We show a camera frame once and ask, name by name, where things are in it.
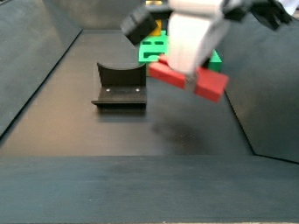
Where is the red double-square block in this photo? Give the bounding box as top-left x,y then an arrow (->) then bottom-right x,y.
148,54 -> 229,102

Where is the black curved stand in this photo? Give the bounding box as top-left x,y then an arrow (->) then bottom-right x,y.
91,63 -> 147,107

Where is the yellow rectangular block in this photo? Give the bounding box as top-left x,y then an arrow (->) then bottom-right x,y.
144,0 -> 164,37

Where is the green shape-sorter board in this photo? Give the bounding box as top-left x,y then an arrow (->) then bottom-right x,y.
139,31 -> 221,72

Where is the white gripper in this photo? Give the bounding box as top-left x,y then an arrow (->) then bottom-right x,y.
168,0 -> 229,92

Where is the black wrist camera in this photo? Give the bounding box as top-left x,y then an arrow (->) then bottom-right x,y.
120,4 -> 172,46

